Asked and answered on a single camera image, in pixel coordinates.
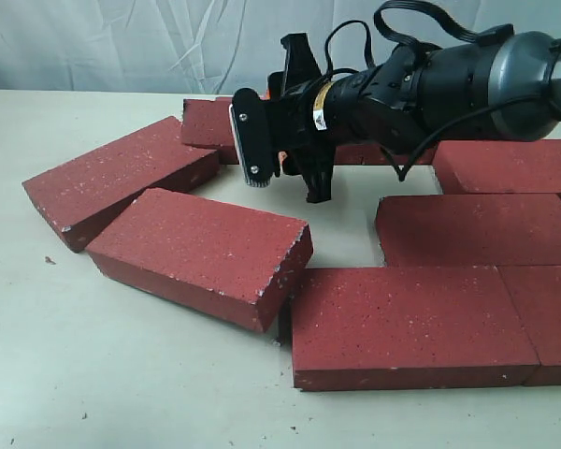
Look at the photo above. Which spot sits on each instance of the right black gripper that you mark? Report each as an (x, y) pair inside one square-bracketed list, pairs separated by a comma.
[(375, 105)]

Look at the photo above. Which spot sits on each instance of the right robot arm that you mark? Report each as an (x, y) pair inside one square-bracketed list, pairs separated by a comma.
[(507, 90)]

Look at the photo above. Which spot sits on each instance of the front large red brick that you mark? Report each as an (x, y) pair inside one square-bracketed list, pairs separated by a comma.
[(407, 328)]

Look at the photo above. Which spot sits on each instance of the white backdrop cloth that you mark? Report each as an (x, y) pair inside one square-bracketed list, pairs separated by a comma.
[(190, 47)]

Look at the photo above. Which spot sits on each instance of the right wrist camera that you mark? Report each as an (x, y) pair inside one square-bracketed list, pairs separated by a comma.
[(255, 153)]

